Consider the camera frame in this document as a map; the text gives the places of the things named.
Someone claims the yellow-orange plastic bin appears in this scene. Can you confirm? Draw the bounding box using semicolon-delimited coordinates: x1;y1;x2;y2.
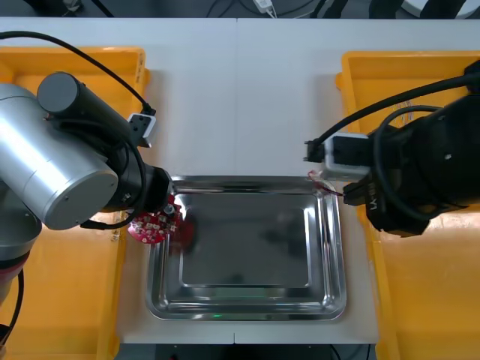
0;209;128;360
335;50;480;137
0;46;152;151
355;205;480;360

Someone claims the red and black wire harness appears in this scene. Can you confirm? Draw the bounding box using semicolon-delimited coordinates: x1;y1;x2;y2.
306;169;344;197

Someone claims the white power adapter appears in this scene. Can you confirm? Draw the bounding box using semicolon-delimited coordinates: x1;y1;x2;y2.
251;0;279;19

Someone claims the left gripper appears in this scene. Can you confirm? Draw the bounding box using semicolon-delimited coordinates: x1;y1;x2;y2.
144;166;175;223

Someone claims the steel tray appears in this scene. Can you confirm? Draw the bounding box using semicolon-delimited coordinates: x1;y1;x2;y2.
145;175;348;322

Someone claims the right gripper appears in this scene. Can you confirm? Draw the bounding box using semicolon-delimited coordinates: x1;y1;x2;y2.
342;175;433;238

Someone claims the round red circuit board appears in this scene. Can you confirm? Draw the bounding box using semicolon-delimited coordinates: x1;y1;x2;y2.
127;193;185;247

